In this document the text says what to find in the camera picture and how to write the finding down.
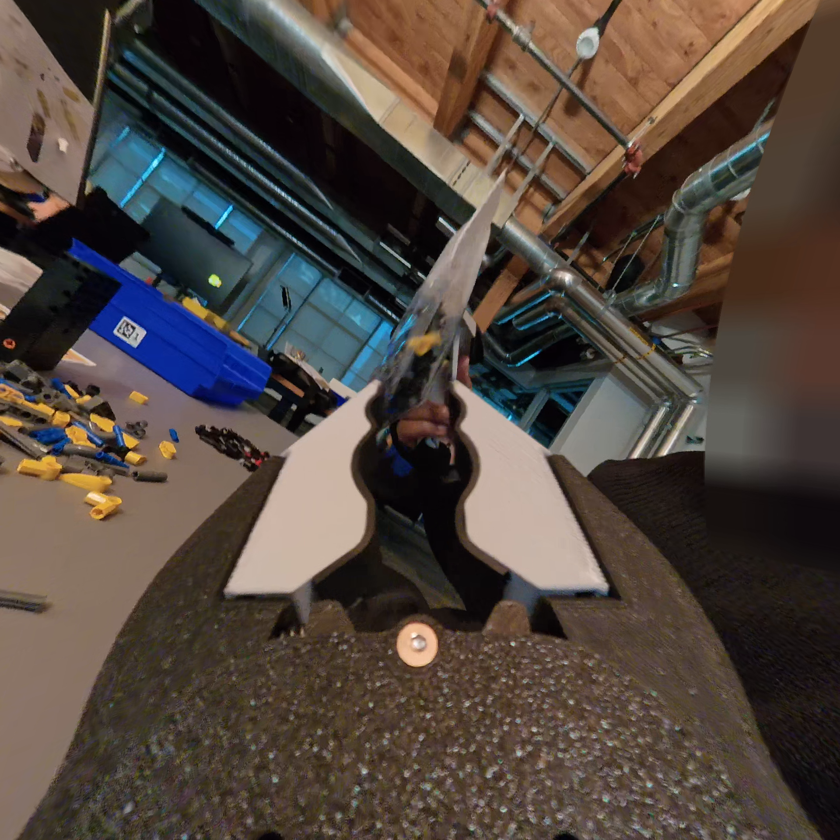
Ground blue plastic bin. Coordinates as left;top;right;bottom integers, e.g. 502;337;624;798
67;238;273;409

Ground rectangular metal duct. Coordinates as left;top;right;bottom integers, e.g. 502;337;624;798
197;0;473;211

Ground silver pipes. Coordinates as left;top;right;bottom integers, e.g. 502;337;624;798
489;220;706;460

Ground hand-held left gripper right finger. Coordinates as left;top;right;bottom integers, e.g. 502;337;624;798
450;382;611;610

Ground wooden post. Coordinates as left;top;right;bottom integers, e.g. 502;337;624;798
471;255;529;332

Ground pile of black pins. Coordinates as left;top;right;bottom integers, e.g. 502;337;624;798
194;423;271;473

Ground silver round spiral duct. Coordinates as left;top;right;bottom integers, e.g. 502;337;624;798
610;128;772;319

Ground black perforated block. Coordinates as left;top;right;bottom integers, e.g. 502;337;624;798
0;252;123;373

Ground pile of yellow blue pieces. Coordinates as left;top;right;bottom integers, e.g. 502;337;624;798
0;357;148;522

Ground clear bag of small pieces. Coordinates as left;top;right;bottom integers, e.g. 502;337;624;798
376;169;508;424

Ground large dark monitor screen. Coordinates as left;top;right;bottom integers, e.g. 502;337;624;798
140;202;255;298

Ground white instruction booklet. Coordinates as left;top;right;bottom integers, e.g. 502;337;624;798
0;0;111;206

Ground person's right hand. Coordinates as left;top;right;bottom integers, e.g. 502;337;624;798
394;399;460;454

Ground yellow plastic bin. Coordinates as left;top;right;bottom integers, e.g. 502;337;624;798
179;295;253;345

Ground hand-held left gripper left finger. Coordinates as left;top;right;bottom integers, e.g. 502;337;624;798
224;379;383;626

